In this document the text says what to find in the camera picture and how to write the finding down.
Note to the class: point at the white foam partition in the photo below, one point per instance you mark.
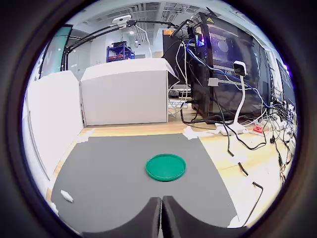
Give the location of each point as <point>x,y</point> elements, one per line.
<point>54,109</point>
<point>123,96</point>

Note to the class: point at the round green lid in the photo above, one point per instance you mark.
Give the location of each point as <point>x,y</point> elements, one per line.
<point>165,168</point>

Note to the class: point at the small white plastic terminal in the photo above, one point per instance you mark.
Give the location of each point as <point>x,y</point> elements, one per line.
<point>67,196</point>

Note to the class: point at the small red label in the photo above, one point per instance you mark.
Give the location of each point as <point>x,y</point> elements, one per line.
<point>257,129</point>

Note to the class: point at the white masking tape piece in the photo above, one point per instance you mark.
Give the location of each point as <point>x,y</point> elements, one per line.
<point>85,136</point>
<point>54,207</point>
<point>238,159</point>
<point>193,134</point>
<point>247,183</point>

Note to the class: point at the black monitor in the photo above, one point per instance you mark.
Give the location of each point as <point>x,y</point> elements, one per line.
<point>173,54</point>

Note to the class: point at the white gooseneck camera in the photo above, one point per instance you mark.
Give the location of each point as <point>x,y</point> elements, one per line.
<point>239,67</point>

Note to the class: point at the white overhead camera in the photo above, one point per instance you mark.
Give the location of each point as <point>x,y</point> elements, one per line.
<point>121,19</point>

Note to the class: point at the dark grey mat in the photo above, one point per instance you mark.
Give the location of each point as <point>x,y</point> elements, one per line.
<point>111,173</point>

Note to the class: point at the black computer tower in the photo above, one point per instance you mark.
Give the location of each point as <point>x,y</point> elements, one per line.
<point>223,62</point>

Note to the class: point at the blue shelf cart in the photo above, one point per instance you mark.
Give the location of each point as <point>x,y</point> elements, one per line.
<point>120,52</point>

